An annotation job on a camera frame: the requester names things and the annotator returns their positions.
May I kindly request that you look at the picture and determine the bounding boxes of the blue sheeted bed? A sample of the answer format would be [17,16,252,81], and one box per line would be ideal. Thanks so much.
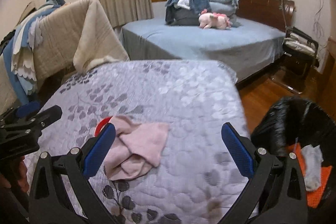
[120,18,285,81]

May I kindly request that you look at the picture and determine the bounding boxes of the black metal chair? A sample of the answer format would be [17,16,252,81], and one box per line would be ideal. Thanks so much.
[270,27,319,94]

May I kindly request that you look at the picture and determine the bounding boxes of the black trash bag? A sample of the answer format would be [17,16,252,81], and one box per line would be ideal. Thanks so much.
[251,97,335,223]

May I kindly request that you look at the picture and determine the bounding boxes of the red plastic ring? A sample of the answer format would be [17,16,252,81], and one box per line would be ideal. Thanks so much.
[94,117,113,136]

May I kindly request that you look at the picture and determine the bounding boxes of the orange foam net sleeve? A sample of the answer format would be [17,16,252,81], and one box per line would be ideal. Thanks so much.
[286,143,333,209]

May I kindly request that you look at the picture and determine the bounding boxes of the dark wooden headboard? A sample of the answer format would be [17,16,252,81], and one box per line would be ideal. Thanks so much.
[236,0,295,32]

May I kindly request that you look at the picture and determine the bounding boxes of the grey sock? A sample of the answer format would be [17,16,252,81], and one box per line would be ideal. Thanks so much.
[301,144,323,192]

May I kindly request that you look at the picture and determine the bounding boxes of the blue white scalloped cloth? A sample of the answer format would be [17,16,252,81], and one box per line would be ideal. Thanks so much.
[2,0,66,105]

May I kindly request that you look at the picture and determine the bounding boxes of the purple floral quilted bed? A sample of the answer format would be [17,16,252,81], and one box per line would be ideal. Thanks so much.
[39,60,249,223]

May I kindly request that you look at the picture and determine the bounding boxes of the person's left hand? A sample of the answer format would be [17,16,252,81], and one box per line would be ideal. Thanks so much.
[1,156,29,193]

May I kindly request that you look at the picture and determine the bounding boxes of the folded blue grey bedding pile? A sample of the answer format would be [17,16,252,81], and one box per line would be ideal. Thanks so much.
[165,0,239,26]

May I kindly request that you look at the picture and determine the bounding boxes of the pink plush toy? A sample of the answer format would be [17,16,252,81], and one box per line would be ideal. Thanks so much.
[199,9,232,30]

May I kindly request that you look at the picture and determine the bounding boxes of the pink knitted sock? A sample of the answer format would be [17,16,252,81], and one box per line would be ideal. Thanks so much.
[104,116,169,181]

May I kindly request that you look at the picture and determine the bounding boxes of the beige blanket over furniture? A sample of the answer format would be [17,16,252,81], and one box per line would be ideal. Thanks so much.
[1,0,129,112]

